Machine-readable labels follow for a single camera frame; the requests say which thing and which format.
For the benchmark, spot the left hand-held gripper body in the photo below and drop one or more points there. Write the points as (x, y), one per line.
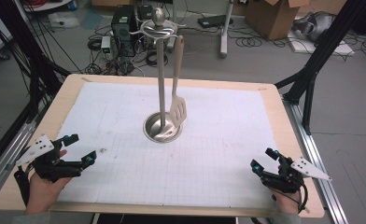
(56, 169)

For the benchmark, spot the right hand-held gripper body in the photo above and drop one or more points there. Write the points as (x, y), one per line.
(285, 182)

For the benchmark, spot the beige slotted spatula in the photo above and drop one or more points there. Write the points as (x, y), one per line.
(178, 112)

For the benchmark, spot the steel utensil stand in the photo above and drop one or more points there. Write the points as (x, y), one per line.
(161, 93)

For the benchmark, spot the person's right hand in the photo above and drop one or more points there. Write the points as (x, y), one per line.
(288, 203)

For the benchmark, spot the person's left hand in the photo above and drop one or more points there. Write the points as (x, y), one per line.
(42, 194)

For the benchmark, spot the white grid mat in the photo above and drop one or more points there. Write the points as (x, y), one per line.
(156, 174)

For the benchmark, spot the small white power box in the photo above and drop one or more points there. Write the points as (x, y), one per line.
(105, 44)

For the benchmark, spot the white flat board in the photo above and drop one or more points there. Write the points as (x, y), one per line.
(327, 49)

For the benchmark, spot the clear plastic bag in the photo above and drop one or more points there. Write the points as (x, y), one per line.
(63, 20)

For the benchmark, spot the large black computer tower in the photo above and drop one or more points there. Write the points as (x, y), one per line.
(123, 29)

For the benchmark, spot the white floor stand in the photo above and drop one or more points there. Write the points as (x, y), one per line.
(225, 34)

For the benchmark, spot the grey bag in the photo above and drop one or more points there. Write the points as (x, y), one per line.
(315, 26)

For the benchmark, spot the cardboard box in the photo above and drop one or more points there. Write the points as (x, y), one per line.
(271, 18)

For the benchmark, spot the white round table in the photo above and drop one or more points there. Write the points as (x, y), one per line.
(45, 4)

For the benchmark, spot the flat black device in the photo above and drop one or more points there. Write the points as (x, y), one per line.
(213, 21)

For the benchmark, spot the small black computer tower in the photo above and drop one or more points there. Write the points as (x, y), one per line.
(144, 13)

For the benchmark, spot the aluminium rail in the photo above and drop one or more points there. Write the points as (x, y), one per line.
(7, 155)
(308, 143)

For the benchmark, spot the black metal frame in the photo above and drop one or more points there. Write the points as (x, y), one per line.
(321, 53)
(31, 59)

